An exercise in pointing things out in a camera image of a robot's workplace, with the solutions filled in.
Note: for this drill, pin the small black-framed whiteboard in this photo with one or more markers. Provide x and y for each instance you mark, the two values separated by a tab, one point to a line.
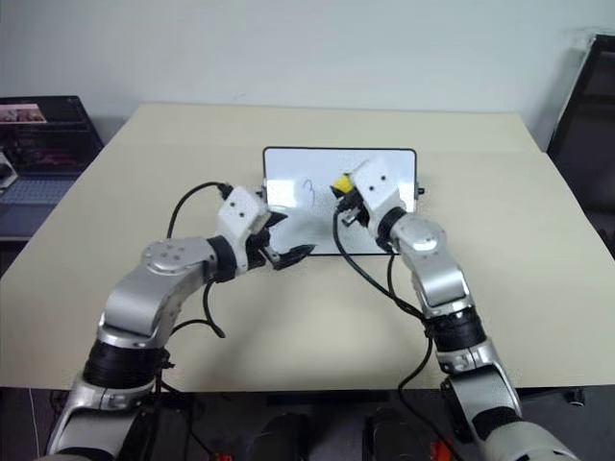
298	168

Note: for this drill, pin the yellow whiteboard eraser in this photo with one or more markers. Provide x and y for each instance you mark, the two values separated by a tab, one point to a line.
344	183

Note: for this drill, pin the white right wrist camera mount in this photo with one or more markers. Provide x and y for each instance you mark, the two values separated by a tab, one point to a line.
377	185

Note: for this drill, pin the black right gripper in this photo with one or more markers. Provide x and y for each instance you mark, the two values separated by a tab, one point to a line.
354	211

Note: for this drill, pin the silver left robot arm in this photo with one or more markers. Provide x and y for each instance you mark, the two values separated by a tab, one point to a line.
144	298

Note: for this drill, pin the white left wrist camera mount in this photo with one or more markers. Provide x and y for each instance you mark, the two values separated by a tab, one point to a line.
238	213

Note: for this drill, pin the black chair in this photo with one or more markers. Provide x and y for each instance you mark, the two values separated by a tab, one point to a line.
586	134

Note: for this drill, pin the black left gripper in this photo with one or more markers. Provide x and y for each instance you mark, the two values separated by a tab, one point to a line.
257	247

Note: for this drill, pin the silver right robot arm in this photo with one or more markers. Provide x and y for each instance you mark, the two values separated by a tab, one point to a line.
439	283

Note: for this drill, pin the open dark laptop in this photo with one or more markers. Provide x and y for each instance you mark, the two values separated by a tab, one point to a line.
43	144

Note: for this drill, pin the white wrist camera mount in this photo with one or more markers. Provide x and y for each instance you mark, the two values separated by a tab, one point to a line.
377	185
238	213

